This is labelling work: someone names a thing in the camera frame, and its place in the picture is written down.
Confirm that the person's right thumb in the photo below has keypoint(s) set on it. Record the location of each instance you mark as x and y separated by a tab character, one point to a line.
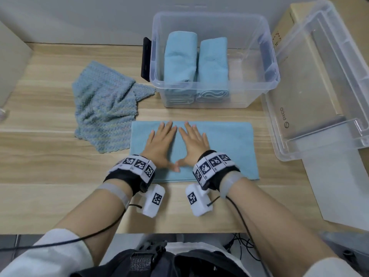
181	163

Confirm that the white shirt sleeve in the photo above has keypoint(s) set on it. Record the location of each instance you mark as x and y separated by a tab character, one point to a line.
331	268
49	256

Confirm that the person's left thumb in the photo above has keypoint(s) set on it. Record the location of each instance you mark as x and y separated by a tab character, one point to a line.
172	167

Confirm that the clear plastic box lid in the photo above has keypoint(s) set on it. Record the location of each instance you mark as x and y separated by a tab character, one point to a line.
311	92

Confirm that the black box latch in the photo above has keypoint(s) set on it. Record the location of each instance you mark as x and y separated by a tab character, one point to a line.
145	59

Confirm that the person's left middle finger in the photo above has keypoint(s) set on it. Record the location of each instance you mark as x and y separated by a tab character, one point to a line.
167	129

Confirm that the person's left hand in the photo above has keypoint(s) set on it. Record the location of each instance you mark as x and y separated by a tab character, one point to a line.
158	147

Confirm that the person's right middle finger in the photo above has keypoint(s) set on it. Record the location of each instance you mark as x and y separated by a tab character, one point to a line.
188	129

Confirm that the white plastic sheet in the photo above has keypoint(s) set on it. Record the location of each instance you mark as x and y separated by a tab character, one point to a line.
340	187

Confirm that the folded light blue towel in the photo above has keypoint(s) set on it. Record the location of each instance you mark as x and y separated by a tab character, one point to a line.
214	63
180	59

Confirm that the grey forearm band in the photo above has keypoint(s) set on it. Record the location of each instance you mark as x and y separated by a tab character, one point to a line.
230	183
115	192

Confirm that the person's right little finger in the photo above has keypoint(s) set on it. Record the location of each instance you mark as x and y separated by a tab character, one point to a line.
205	139

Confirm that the white panel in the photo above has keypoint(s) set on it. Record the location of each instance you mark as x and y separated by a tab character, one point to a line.
11	63

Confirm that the person's left forearm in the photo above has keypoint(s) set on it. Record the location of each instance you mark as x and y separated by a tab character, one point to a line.
95	216

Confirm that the person's right forearm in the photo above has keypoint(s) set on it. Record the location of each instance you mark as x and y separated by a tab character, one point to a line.
274	227

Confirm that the crumpled blue-grey waffle towel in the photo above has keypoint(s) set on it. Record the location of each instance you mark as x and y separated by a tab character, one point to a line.
105	109

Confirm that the black waist pack with buckle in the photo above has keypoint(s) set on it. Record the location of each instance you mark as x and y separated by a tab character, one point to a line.
161	262

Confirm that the person's right hand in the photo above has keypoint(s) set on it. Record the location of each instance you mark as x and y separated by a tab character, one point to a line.
195	148

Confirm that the clear plastic storage box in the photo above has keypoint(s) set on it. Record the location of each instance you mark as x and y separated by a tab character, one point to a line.
248	83

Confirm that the light blue towel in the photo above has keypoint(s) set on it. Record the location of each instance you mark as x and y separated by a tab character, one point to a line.
230	147
180	59
214	63

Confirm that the brown cardboard box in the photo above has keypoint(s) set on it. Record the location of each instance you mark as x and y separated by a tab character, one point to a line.
354	23

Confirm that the person's left little finger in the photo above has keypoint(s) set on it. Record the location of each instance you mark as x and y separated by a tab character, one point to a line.
151	137

